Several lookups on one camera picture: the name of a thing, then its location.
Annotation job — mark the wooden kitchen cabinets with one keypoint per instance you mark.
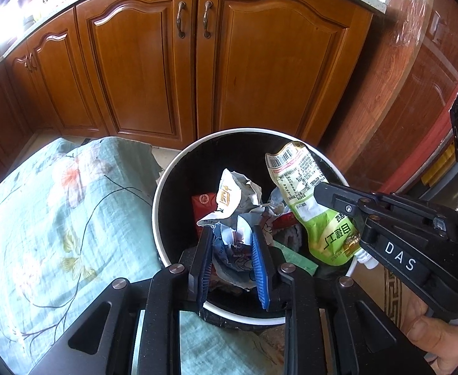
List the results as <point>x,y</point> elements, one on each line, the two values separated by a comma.
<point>143,62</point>

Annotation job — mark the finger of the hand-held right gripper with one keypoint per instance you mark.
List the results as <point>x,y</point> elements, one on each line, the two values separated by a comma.
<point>342,199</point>

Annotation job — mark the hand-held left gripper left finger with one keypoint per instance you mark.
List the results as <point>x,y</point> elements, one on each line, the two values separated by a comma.
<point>205,277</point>

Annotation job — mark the person's right hand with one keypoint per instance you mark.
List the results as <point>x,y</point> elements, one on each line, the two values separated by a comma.
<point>440,332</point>

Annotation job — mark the patterned floor mat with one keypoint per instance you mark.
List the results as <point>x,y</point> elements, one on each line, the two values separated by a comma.
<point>393,291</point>

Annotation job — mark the floral light green tablecloth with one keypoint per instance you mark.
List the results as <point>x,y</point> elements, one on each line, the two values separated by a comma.
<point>57,222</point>

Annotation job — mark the blue white wrapper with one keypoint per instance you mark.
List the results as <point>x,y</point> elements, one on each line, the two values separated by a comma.
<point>232,203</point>

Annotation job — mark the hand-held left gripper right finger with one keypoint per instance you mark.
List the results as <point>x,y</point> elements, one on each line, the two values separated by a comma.
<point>261,277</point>

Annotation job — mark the white round trash bin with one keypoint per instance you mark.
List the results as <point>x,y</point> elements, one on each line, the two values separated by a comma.
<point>174,187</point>

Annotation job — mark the green carton box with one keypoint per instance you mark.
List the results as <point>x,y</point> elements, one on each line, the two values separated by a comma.
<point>297,259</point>

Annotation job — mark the plastic wrapped wooden door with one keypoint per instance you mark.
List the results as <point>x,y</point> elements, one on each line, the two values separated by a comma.
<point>404,97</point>

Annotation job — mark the red carton box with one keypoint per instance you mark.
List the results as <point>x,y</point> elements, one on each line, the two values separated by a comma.
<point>204,211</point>

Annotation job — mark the green spout pouch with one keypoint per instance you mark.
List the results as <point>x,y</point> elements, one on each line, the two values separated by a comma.
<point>315,226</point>

